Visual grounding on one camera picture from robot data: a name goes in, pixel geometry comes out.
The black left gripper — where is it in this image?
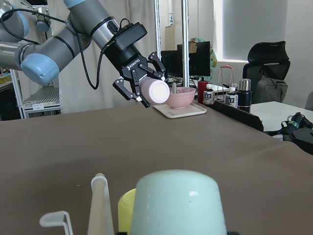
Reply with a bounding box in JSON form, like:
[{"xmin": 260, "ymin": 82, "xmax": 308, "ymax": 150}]
[{"xmin": 105, "ymin": 43, "xmax": 166, "ymax": 108}]

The pink cup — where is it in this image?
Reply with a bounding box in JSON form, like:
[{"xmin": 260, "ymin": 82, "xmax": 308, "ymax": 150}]
[{"xmin": 139, "ymin": 77, "xmax": 170, "ymax": 105}]

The mint green cup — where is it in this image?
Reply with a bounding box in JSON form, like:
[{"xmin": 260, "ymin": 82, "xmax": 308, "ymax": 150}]
[{"xmin": 131, "ymin": 170, "xmax": 227, "ymax": 235}]

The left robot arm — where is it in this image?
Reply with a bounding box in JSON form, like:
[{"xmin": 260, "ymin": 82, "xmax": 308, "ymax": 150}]
[{"xmin": 0, "ymin": 0, "xmax": 165, "ymax": 107}]

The yellow cup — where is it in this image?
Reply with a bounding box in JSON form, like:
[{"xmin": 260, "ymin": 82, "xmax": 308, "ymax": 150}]
[{"xmin": 118, "ymin": 188, "xmax": 136, "ymax": 235}]

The cream plastic tray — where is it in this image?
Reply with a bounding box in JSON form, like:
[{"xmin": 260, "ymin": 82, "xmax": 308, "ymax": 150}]
[{"xmin": 153, "ymin": 103, "xmax": 207, "ymax": 118}]

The pink bowl with ice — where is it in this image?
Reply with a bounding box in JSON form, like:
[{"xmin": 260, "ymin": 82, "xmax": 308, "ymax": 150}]
[{"xmin": 165, "ymin": 87, "xmax": 196, "ymax": 109}]

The black monitor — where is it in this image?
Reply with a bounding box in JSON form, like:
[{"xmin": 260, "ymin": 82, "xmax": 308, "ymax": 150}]
[{"xmin": 161, "ymin": 41, "xmax": 211, "ymax": 77}]

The red bottle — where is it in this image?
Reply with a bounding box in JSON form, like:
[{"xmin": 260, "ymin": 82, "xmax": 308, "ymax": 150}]
[{"xmin": 198, "ymin": 81, "xmax": 208, "ymax": 104}]

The white cap sauce bottle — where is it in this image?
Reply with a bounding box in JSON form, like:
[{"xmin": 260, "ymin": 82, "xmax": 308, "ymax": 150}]
[
  {"xmin": 225, "ymin": 87, "xmax": 238, "ymax": 108},
  {"xmin": 203, "ymin": 84, "xmax": 215, "ymax": 105}
]

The dark thermos bottle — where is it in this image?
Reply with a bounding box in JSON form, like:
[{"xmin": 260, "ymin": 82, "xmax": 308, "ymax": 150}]
[{"xmin": 238, "ymin": 79, "xmax": 251, "ymax": 112}]

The black office chair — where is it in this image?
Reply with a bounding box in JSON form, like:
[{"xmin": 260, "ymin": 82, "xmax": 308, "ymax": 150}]
[{"xmin": 243, "ymin": 41, "xmax": 291, "ymax": 104}]

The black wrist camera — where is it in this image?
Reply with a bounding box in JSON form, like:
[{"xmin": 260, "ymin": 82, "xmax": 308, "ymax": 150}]
[{"xmin": 114, "ymin": 22, "xmax": 147, "ymax": 50}]

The aluminium frame post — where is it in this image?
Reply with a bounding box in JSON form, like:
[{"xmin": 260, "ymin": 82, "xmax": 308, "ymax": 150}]
[{"xmin": 181, "ymin": 0, "xmax": 189, "ymax": 87}]

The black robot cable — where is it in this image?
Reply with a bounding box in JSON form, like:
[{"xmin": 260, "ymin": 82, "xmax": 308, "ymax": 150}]
[{"xmin": 0, "ymin": 9, "xmax": 130, "ymax": 90}]

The white wire cup holder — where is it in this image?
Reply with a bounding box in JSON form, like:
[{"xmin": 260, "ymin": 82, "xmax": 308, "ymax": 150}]
[{"xmin": 39, "ymin": 173, "xmax": 114, "ymax": 235}]

